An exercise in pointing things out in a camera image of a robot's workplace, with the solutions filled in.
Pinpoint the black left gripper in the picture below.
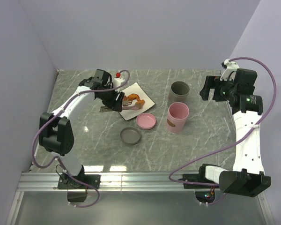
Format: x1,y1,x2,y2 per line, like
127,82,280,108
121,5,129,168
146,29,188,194
98,85,125,112

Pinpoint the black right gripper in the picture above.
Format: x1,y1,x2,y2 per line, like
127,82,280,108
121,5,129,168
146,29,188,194
199,75,237,101

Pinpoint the breaded orange nugget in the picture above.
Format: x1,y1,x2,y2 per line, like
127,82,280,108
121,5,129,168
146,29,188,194
135,99,145,109

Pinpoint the pink round lid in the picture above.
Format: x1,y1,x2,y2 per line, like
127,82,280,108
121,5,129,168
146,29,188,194
136,113,156,130

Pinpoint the orange chicken wing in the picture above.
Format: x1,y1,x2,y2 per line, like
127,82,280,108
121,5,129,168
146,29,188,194
127,93,141,102

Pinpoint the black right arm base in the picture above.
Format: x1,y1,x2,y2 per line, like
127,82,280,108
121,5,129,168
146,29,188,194
179,173,219,189

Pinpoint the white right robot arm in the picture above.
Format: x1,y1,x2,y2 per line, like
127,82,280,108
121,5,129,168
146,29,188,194
197,68,271,197

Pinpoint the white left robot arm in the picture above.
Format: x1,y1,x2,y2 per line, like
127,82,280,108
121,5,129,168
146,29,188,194
36,69,130,188

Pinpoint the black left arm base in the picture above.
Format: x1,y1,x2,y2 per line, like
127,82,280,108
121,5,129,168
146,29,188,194
58,173,101,190

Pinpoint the white square plate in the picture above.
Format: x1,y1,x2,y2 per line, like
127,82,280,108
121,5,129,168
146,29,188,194
119,82,155,121

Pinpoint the grey cylindrical container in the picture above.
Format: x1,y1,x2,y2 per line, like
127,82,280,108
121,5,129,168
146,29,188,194
167,81,190,107

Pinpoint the grey round lid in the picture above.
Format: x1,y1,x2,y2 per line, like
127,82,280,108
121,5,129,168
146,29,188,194
120,127,141,145

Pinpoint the pink cylindrical container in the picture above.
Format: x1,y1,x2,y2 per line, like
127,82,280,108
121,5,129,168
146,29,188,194
166,102,189,133

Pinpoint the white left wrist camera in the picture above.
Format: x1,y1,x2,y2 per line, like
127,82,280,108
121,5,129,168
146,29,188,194
112,72,126,88

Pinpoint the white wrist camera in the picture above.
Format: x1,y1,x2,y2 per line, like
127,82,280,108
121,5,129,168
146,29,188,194
220,59,239,81
112,72,126,88

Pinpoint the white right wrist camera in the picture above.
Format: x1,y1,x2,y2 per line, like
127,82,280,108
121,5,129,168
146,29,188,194
220,59,239,81

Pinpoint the aluminium front rail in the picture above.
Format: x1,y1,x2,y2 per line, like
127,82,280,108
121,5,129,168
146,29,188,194
16,171,185,192

